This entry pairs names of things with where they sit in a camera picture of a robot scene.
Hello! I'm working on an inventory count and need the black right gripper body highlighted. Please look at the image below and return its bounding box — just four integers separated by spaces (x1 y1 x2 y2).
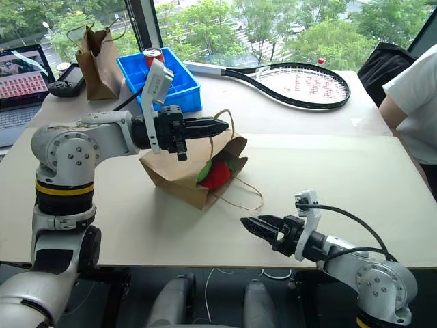
270 215 307 259

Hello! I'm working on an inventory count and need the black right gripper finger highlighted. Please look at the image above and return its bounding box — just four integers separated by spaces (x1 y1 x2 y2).
240 214 285 234
244 225 281 247

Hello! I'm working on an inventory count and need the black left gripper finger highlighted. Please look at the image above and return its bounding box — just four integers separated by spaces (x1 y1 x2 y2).
180 117 230 132
182 128 229 141

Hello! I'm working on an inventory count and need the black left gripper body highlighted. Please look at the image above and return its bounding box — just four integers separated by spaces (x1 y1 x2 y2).
154 105 189 162

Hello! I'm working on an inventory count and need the red strawberry plush toy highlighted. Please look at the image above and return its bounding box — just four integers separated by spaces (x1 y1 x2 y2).
196 159 237 191

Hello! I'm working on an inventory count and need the tall brown paper bag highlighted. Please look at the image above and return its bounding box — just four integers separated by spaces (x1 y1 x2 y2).
66 21 126 102

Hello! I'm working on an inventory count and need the blue plastic divided bin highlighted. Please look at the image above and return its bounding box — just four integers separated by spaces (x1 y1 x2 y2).
116 46 203 113

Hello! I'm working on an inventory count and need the grey rounded robot leg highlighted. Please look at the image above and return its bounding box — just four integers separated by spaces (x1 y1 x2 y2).
145 272 198 326
242 279 280 326

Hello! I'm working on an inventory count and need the red soda can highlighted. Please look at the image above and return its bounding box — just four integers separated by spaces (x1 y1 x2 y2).
143 47 165 70

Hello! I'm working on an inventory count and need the black tennis racket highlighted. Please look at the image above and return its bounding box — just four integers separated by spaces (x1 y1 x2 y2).
183 60 352 111

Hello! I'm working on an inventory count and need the black handheld controller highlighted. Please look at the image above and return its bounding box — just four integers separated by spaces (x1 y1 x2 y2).
46 62 86 99

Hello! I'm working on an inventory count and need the open laptop computer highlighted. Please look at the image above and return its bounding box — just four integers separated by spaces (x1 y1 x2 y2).
0 44 57 148

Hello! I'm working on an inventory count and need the person in white t-shirt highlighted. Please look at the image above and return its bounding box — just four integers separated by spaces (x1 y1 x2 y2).
378 43 437 203

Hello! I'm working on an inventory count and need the black backpack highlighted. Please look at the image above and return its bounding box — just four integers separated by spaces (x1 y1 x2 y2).
356 42 418 107

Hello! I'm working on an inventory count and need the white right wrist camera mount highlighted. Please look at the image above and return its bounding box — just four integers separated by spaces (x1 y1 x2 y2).
294 189 322 262

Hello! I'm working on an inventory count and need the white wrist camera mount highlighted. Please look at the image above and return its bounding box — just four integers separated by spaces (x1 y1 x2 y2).
141 59 175 155
294 189 322 262

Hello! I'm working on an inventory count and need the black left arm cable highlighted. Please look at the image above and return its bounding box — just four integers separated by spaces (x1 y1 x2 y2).
111 86 144 112

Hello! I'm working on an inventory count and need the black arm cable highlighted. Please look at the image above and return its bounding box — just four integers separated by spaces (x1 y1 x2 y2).
111 86 144 112
296 202 399 271

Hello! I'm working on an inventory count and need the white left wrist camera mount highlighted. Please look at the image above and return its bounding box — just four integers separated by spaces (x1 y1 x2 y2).
141 59 175 155

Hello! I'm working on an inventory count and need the white cable under table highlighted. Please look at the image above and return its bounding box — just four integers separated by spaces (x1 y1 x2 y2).
203 267 295 323

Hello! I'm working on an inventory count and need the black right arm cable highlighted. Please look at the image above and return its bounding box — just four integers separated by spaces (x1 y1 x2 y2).
296 202 399 271

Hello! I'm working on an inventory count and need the black window frame post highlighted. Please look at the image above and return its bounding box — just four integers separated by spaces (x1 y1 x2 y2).
123 0 164 58

